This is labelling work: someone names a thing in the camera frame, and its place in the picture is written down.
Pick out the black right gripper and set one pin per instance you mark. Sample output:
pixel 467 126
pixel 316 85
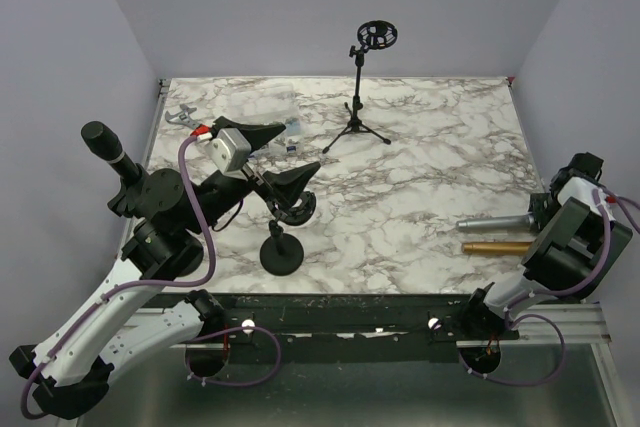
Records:
pixel 538 208

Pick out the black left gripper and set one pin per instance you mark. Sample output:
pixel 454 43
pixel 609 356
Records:
pixel 287 185

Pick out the silver microphone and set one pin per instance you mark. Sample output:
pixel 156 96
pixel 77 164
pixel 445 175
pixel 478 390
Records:
pixel 507 223

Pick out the gold microphone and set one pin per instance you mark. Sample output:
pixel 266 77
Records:
pixel 495 248

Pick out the black tripod microphone stand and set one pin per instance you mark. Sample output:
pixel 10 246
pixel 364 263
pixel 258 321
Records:
pixel 374 35

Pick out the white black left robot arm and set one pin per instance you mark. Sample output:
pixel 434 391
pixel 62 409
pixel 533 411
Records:
pixel 149 300

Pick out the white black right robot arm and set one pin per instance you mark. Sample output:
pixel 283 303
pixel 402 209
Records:
pixel 578 242

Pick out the black microphone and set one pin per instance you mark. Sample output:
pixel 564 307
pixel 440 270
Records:
pixel 106 145

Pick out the clear plastic screw organizer box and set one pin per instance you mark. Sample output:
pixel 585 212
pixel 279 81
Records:
pixel 268 104

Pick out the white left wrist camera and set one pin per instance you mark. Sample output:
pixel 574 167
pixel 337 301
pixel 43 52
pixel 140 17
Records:
pixel 229 151

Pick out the red handled adjustable wrench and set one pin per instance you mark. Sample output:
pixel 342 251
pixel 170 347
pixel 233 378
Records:
pixel 184 117

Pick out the black round-base shock mount stand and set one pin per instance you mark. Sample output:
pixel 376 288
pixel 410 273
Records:
pixel 281 254

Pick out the black front mounting rail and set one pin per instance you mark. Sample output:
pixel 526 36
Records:
pixel 264 329

